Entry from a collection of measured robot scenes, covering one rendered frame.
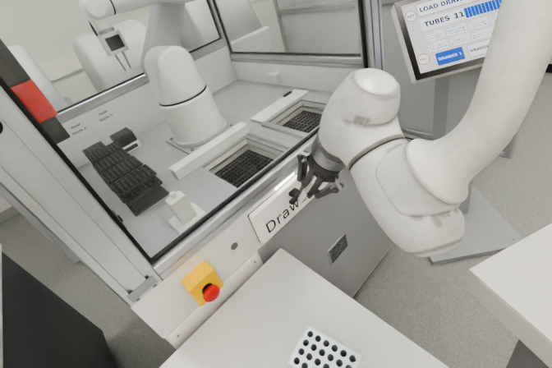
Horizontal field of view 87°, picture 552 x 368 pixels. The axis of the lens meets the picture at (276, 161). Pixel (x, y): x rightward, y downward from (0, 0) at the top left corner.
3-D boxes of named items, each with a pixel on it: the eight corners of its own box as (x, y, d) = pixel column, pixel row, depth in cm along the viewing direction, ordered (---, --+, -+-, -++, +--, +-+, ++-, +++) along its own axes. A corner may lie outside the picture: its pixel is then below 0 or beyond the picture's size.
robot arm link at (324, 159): (337, 112, 59) (328, 129, 64) (307, 135, 55) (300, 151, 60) (372, 142, 56) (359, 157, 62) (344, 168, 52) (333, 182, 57)
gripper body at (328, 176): (356, 158, 61) (341, 177, 69) (327, 131, 63) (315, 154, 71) (334, 178, 58) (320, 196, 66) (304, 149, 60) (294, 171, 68)
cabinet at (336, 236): (396, 250, 160) (390, 125, 116) (261, 430, 113) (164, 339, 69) (279, 190, 227) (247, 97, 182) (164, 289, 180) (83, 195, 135)
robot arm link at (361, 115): (304, 123, 56) (337, 182, 51) (331, 59, 42) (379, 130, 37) (350, 112, 59) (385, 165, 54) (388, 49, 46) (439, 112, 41)
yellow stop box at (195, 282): (226, 287, 71) (215, 269, 67) (202, 310, 68) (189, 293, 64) (215, 275, 75) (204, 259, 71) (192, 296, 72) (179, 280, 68)
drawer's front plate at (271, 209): (328, 184, 95) (322, 157, 89) (264, 245, 82) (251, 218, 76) (324, 182, 96) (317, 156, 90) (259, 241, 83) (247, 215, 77)
